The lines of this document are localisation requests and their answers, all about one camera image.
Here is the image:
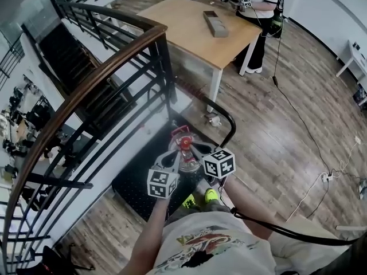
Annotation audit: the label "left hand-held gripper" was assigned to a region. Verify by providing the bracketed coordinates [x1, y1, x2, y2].
[147, 149, 182, 200]

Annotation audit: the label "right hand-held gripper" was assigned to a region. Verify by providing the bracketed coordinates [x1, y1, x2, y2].
[189, 142, 236, 180]

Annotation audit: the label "black platform trolley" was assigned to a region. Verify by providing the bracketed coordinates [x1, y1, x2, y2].
[111, 77, 237, 222]

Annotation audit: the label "person's left forearm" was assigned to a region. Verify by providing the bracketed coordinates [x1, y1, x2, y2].
[119, 198, 170, 275]

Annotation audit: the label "person's right forearm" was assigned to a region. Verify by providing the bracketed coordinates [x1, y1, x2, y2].
[222, 176, 273, 240]

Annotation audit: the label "grey camouflage trousers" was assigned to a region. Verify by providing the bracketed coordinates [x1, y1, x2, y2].
[166, 201, 232, 223]

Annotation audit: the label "person's white printed t-shirt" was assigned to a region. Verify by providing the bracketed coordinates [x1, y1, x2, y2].
[151, 210, 348, 275]

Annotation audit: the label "wooden table white legs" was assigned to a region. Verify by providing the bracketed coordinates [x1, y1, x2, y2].
[136, 0, 263, 113]

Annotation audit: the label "grey box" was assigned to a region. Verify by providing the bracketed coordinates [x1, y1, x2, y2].
[202, 10, 230, 38]

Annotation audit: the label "black red swivel chair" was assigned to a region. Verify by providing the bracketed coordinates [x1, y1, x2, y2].
[15, 243, 96, 275]

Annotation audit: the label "white desk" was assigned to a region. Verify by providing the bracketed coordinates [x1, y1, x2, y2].
[335, 40, 367, 83]

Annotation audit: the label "black cable with adapter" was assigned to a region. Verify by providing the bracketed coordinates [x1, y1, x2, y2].
[272, 18, 330, 174]

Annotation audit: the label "white cable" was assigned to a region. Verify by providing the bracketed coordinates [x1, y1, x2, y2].
[285, 175, 325, 222]

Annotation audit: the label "black shoulder cable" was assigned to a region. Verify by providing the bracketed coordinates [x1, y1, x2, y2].
[231, 207, 359, 246]

